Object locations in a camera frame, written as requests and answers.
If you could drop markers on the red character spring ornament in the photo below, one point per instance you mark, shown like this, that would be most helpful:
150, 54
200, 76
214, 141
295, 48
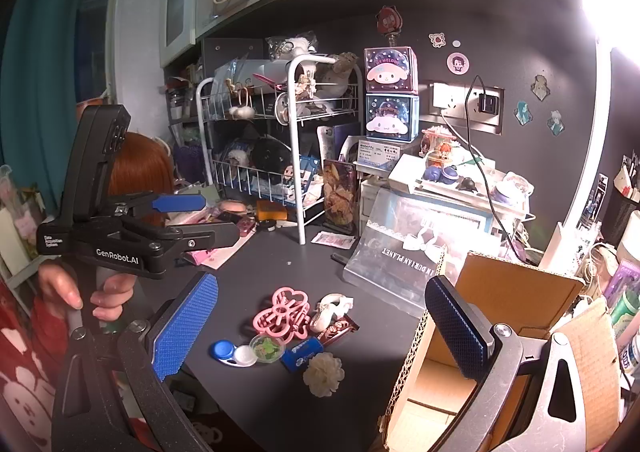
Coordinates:
390, 19

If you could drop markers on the blue character card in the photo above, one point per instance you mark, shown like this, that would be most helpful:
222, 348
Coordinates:
302, 176

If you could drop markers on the white pompom charm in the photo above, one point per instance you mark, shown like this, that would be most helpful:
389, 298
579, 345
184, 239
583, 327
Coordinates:
241, 111

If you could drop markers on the grey furry plush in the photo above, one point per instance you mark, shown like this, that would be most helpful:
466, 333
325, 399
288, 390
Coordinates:
236, 161

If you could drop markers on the black round compact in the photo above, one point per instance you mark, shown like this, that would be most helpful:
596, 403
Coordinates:
266, 225

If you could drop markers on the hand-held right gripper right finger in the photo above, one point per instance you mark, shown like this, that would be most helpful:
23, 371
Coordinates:
455, 332

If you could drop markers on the blue character box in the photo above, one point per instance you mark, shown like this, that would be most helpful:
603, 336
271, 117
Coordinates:
390, 116

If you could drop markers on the pink sachet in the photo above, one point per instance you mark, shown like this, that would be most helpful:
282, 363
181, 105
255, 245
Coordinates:
332, 238

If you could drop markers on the pink flower hair claw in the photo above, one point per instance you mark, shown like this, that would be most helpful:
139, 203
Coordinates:
295, 317

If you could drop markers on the round pink badge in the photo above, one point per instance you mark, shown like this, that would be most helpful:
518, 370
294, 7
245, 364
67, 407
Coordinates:
458, 62

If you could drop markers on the white box with blue label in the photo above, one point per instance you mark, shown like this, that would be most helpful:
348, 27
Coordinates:
377, 151

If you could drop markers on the white desk lamp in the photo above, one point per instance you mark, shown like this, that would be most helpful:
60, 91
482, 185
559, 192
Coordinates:
585, 171

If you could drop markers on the black mesh pen holder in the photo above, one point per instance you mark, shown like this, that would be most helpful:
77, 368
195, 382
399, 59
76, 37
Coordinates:
620, 212

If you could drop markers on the pink patterned box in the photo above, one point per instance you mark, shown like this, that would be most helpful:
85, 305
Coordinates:
210, 258

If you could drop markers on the orange box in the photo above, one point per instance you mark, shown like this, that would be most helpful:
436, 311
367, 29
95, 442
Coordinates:
272, 210

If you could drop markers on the black charger plug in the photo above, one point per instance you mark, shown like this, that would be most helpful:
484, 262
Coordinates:
487, 104

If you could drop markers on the white-haired character sticker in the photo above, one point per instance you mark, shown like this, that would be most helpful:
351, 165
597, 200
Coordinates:
556, 121

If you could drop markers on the small round green container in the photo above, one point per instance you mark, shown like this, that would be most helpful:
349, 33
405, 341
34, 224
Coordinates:
267, 349

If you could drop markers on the black pen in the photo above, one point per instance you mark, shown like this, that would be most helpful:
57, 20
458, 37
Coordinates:
341, 258

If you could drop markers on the person's reddish hair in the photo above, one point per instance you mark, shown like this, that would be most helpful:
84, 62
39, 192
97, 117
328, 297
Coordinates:
145, 161

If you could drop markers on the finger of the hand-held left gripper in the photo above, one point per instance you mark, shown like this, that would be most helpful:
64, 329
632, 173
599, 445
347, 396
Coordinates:
210, 234
177, 203

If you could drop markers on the white wall outlet panel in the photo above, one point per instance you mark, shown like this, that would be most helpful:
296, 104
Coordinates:
447, 99

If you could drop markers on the teal curtain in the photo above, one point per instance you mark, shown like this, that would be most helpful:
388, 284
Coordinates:
45, 56

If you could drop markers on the white tray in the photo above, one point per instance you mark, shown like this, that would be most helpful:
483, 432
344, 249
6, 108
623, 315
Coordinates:
410, 171

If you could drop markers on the white cylinder humidifier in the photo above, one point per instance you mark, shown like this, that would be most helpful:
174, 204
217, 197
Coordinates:
630, 242

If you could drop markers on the teal character sticker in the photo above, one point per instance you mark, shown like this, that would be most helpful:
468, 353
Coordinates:
524, 112

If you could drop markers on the green bottle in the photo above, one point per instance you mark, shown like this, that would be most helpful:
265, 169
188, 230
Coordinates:
627, 312

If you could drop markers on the blue rectangular packet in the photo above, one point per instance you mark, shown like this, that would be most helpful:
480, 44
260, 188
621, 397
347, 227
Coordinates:
300, 356

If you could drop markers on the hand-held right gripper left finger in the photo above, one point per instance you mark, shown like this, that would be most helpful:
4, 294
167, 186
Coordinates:
185, 327

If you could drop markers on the cream hair claw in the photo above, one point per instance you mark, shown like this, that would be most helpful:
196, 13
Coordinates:
322, 319

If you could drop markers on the clear zip bag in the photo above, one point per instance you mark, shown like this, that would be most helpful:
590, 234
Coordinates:
395, 242

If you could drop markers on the purple box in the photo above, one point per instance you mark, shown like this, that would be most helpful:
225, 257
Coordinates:
622, 279

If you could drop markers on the black plush toy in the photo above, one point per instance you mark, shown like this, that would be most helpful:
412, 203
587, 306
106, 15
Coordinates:
270, 156

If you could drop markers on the orange-haired figurine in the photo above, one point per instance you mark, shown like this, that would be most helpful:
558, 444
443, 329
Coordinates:
440, 151

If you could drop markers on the brown chocolate snack wrapper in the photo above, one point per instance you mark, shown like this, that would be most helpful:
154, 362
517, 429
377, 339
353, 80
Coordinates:
337, 330

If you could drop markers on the pink character box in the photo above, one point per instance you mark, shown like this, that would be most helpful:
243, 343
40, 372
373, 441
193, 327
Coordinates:
390, 71

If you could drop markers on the cardboard box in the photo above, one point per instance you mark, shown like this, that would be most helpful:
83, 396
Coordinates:
505, 292

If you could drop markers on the dark art card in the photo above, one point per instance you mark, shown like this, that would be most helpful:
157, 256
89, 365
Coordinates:
340, 197

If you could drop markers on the person's left hand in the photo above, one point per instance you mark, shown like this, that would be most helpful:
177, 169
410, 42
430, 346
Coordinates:
112, 297

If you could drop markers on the blue white contact lens case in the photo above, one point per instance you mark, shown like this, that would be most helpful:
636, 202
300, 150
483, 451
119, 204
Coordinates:
222, 351

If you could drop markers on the small white red sticker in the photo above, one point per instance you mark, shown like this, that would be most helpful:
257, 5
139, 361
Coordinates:
437, 40

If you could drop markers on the beige character sticker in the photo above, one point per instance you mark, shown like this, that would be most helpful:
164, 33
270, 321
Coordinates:
540, 85

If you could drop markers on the peach makeup puff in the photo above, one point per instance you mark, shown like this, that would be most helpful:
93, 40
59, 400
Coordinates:
231, 207

